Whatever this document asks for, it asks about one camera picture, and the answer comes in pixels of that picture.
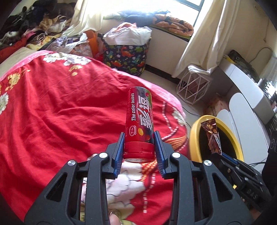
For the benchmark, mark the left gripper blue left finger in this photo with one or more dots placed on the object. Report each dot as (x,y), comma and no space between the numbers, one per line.
(117,157)

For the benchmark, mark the orange patterned folded quilt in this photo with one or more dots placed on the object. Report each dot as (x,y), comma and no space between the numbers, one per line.
(173,25)

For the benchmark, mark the white wire frame stool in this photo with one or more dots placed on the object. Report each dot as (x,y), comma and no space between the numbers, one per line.
(193,84)

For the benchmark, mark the white vanity desk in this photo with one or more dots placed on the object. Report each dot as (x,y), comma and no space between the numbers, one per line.
(250,90)

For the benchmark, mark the cream curtain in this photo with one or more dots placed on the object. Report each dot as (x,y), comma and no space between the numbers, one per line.
(212,32)
(88,15)

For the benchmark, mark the dinosaur print laundry basket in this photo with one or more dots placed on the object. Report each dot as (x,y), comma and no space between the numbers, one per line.
(126,58)

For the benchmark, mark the white curved dresser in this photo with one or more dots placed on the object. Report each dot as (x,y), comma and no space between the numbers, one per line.
(248,129)

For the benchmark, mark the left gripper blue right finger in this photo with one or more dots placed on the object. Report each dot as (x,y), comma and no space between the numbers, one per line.
(161,155)

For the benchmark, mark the pile of dark clothes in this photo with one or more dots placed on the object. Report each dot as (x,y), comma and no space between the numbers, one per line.
(36,26)

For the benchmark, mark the orange cardboard box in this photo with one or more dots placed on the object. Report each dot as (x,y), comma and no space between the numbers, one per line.
(215,105)

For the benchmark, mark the brown snack wrapper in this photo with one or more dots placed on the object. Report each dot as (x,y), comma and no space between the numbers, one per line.
(210,127)

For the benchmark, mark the orange bag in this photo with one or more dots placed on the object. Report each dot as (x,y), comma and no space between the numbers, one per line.
(92,38)

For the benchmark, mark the red floral blanket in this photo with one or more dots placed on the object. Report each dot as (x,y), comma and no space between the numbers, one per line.
(56,107)

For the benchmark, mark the red candy tube can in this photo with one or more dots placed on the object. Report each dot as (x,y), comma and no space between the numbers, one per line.
(139,127)

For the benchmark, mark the dark camouflage bag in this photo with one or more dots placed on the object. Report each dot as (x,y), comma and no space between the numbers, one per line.
(243,65)

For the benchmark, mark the floral pink pillow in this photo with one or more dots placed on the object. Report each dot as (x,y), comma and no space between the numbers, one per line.
(82,49)

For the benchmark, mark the person's left hand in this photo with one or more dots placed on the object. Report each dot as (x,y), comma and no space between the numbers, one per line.
(113,218)

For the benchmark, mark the clear cosmetics organiser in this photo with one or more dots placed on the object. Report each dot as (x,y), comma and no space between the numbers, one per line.
(268,89)

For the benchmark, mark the cream curtain left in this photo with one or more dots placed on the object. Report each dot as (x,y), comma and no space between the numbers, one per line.
(88,15)

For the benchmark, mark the white clothes in basket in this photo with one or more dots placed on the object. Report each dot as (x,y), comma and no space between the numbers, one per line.
(128,34)

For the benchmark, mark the yellow rimmed black trash bin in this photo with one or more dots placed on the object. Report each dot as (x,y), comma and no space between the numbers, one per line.
(198,141)

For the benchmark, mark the cream curtain right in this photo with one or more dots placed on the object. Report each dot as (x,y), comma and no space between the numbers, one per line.
(212,32)

